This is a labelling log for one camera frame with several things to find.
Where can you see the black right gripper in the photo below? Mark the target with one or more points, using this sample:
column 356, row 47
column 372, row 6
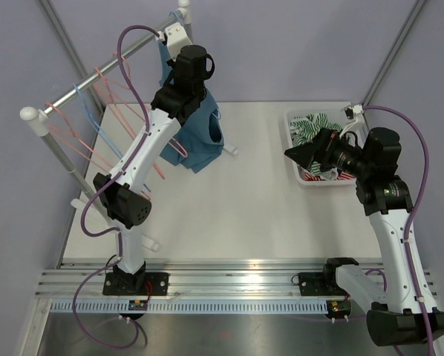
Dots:
column 330, row 139

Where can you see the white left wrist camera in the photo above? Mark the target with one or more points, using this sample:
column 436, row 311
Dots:
column 175, row 38

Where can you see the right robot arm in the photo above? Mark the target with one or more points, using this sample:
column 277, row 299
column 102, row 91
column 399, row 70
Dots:
column 406, row 312

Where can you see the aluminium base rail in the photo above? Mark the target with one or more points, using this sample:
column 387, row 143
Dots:
column 221, row 279

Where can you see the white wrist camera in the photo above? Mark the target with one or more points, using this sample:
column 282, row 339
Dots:
column 175, row 38
column 355, row 118

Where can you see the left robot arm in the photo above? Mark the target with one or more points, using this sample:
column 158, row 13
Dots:
column 119, row 191

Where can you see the perforated cable duct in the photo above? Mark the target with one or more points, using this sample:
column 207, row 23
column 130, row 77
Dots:
column 195, row 307

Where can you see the red white striped tank top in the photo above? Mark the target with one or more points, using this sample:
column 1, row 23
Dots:
column 344, row 176

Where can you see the black white striped tank top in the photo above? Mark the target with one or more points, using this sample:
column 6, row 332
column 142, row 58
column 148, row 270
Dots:
column 316, row 175

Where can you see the teal tank top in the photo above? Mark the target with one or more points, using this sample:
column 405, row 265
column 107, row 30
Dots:
column 201, row 137

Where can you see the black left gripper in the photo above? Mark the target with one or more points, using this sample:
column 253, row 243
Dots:
column 206, row 75

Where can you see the pink hanger under teal top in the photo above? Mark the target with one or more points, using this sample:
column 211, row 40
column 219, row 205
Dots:
column 118, row 134

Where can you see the green white striped tank top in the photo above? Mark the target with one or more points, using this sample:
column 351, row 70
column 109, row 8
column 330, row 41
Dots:
column 304, row 128

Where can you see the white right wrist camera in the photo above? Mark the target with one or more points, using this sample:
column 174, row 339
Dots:
column 355, row 118

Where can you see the blue wire hanger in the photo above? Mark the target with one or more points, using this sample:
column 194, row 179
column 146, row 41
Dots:
column 178, row 16

